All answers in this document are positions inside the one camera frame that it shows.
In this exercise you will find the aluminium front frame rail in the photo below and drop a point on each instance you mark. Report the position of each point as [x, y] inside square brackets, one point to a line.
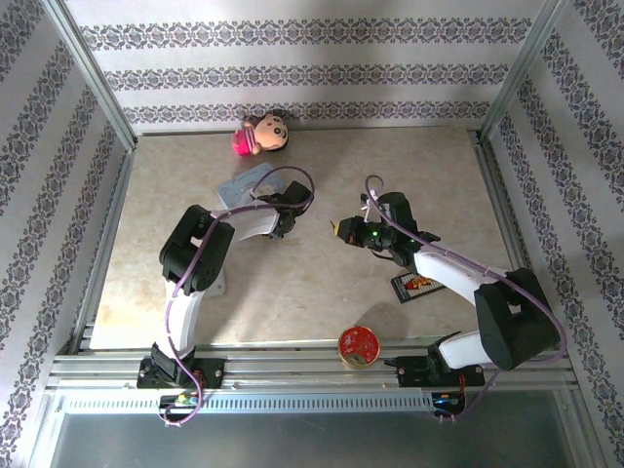
[302, 363]

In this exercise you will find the pink plush doll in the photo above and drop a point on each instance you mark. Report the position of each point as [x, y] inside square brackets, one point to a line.
[265, 132]

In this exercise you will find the black printed card packet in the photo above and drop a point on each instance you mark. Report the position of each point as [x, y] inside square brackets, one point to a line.
[414, 286]

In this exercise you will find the small circuit board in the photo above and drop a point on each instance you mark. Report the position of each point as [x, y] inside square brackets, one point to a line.
[180, 401]
[448, 401]

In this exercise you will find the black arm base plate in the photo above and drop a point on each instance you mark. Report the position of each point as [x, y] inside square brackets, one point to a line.
[209, 373]
[414, 373]

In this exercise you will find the grey steel sheet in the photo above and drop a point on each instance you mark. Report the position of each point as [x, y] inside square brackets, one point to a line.
[312, 441]

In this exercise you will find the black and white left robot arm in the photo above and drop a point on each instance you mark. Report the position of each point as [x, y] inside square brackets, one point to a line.
[195, 244]

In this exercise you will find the aluminium side frame rail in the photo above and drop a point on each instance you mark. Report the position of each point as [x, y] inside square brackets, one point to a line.
[105, 244]
[497, 195]

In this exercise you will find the aluminium back frame rail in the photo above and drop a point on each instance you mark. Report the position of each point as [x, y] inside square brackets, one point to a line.
[341, 129]

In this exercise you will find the aluminium frame post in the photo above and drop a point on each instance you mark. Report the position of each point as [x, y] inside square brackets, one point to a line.
[92, 73]
[524, 68]

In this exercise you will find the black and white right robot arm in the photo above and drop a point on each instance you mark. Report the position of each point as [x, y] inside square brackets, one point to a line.
[512, 317]

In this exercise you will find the round red tin can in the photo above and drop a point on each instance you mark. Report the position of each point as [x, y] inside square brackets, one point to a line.
[359, 347]

